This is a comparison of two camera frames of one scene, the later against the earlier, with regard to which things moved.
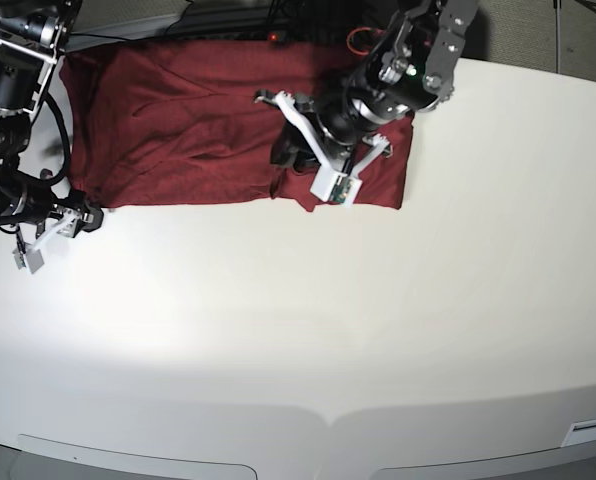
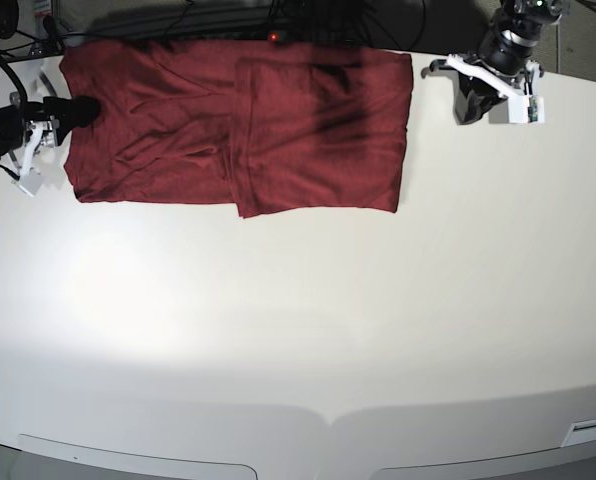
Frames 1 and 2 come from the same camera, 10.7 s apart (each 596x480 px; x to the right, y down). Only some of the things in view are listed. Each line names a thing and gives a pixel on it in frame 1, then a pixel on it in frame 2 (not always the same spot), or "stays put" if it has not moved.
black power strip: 236,36 stays put
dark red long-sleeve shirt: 179,124 stays put
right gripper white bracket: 298,148 -> 477,90
